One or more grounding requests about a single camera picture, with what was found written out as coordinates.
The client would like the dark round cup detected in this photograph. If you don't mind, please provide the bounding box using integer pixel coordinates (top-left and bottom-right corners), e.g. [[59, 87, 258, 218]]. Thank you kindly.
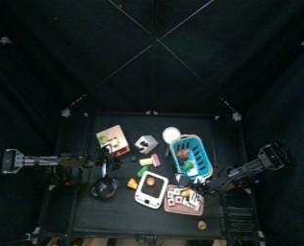
[[175, 173, 193, 188]]

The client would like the black toy pot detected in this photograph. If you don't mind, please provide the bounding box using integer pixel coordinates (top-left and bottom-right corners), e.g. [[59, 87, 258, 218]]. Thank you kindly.
[[90, 177, 119, 200]]

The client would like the pink tray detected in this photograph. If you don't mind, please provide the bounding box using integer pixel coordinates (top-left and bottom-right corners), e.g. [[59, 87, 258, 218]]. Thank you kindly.
[[163, 184, 206, 217]]

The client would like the pink picture book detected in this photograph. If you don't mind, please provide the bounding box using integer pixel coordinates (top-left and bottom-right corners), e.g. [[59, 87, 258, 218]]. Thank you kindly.
[[95, 124, 131, 158]]

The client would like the white toy scale black top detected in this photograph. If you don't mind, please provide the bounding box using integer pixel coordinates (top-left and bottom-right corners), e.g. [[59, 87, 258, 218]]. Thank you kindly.
[[134, 170, 170, 209]]

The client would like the grey shape sorter cube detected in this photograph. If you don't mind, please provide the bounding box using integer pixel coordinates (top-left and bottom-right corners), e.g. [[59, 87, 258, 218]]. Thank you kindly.
[[134, 135, 159, 155]]

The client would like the pink block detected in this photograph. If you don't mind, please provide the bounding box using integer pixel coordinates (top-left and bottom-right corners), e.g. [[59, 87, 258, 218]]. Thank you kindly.
[[151, 153, 162, 168]]

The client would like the black label with white text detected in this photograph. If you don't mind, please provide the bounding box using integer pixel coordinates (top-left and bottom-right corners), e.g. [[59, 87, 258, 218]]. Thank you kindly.
[[225, 206, 256, 238]]

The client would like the white ball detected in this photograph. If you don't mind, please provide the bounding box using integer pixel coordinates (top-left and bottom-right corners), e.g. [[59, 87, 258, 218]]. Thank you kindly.
[[161, 126, 183, 145]]

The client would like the teal basket with orange handle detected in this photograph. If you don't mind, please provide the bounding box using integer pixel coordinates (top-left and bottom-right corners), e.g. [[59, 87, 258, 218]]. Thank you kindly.
[[169, 135, 214, 181]]

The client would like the thin white string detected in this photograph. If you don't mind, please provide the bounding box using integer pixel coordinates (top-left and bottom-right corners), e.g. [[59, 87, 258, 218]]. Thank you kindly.
[[66, 0, 215, 111], [107, 0, 237, 113]]

